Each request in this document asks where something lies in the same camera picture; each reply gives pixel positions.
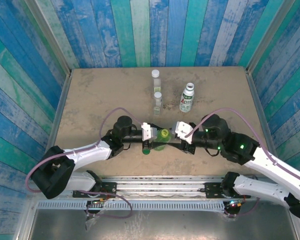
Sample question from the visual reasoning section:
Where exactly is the green plastic bottle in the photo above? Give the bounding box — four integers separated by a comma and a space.
153, 128, 172, 152

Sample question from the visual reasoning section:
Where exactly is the slim clear labelled bottle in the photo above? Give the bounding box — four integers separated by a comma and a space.
153, 96, 163, 116

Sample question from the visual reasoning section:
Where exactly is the white AD milk bottle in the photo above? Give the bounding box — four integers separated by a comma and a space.
179, 82, 195, 114

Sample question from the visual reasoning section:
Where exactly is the wide clear ribbed bottle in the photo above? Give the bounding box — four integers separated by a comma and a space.
151, 74, 163, 95

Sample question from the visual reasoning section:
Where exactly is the steel sheet panel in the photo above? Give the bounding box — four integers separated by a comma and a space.
29, 208, 299, 240

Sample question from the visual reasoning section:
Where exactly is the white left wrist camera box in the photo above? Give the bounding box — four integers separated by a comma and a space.
141, 121, 158, 141

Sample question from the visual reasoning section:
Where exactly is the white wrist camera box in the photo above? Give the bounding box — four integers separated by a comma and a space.
171, 120, 194, 145
141, 121, 158, 141

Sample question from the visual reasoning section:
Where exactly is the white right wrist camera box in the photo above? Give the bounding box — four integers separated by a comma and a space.
171, 120, 194, 145

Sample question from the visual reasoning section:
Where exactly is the aluminium mounting rail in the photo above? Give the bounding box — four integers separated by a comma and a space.
28, 174, 294, 202

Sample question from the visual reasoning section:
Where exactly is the aluminium table side rail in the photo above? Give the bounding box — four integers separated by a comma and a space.
37, 72, 72, 180
245, 66, 285, 181

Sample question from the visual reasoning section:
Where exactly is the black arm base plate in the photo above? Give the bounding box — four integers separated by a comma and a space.
72, 183, 117, 199
204, 182, 251, 200

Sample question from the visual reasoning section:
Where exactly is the white slotted cable duct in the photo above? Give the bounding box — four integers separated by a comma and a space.
37, 201, 225, 211

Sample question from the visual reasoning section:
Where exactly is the aluminium corner post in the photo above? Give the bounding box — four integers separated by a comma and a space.
245, 0, 297, 74
24, 0, 72, 76

